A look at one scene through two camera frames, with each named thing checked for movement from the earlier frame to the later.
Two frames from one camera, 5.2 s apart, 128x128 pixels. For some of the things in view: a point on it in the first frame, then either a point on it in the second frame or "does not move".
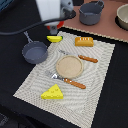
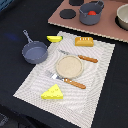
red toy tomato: (60, 25) → (92, 13)
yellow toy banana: (54, 38) does not move
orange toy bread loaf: (83, 41) does not move
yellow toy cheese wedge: (53, 92) does not move
